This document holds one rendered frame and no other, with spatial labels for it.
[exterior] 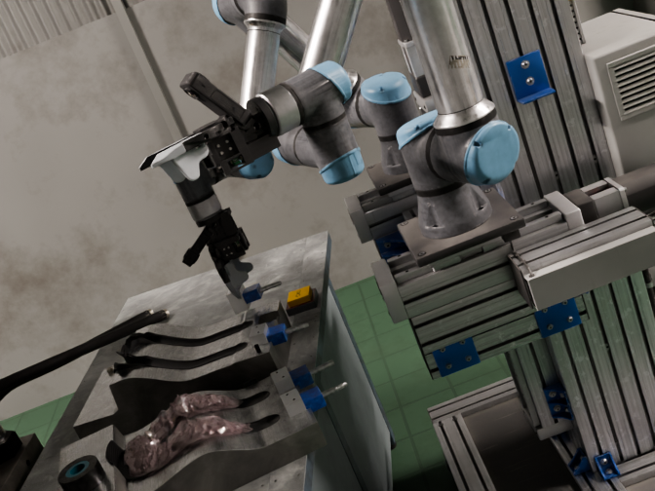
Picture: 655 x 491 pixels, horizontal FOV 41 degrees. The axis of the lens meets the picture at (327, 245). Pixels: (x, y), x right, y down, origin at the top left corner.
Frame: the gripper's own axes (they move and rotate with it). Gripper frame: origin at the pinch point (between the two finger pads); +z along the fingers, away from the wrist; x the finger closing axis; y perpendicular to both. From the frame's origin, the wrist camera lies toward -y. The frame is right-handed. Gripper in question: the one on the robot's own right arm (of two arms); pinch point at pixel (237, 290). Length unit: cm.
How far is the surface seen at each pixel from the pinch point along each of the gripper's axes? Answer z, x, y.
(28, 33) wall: -92, 184, -91
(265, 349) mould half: 8.0, -23.8, 7.4
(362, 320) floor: 81, 166, -7
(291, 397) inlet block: 11, -46, 15
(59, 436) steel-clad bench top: 13, -16, -52
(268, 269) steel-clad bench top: 10.6, 47.3, -3.3
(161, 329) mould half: 1.0, -3.2, -20.9
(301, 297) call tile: 11.0, 10.4, 11.3
